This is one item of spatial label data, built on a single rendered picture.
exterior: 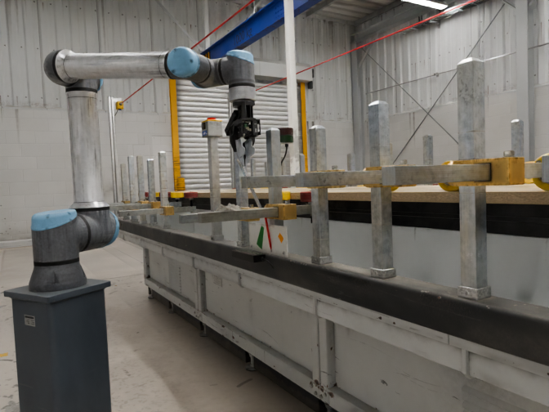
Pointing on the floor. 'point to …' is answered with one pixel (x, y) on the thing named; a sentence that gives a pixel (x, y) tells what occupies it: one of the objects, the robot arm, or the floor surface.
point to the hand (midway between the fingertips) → (243, 162)
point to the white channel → (292, 84)
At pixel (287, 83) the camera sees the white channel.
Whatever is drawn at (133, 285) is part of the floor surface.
